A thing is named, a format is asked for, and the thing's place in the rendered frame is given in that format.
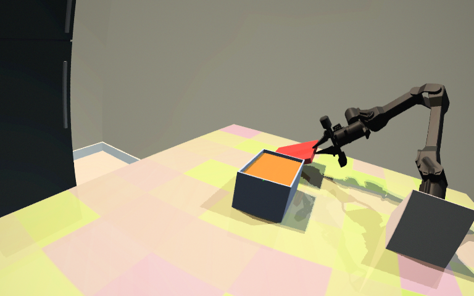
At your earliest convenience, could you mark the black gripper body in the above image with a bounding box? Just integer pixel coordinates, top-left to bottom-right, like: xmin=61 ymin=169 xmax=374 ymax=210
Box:
xmin=319 ymin=115 xmax=354 ymax=168

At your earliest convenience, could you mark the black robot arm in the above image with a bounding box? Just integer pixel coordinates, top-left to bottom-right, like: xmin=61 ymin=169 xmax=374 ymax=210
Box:
xmin=344 ymin=83 xmax=450 ymax=200

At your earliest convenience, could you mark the red rectangular lid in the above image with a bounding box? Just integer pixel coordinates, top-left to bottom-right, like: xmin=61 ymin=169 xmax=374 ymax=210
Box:
xmin=276 ymin=141 xmax=318 ymax=165

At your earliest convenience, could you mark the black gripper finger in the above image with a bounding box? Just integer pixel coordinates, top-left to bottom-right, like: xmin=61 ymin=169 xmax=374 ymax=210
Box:
xmin=315 ymin=145 xmax=335 ymax=157
xmin=312 ymin=130 xmax=328 ymax=148

